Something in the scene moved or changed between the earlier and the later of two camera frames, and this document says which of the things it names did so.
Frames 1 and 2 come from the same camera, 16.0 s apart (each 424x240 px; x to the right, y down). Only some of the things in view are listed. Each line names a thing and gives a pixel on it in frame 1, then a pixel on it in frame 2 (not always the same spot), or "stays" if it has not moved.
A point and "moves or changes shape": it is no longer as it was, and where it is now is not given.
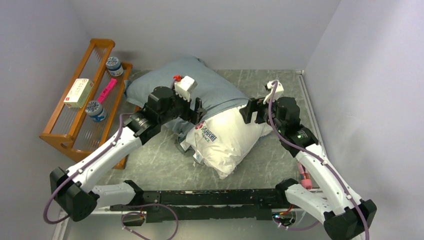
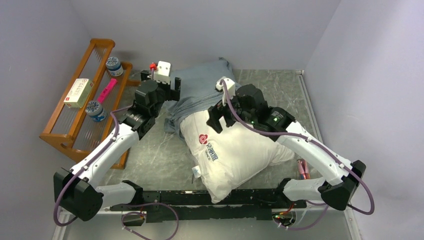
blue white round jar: [114, 67] stays
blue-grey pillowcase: [193, 79] moves or changes shape
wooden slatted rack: [81, 121] stays
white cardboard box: [78, 92] stays
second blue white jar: [95, 110] stays
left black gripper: [189, 114] -> [174, 93]
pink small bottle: [306, 179] stays
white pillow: [222, 141] moves or changes shape
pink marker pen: [106, 91] stays
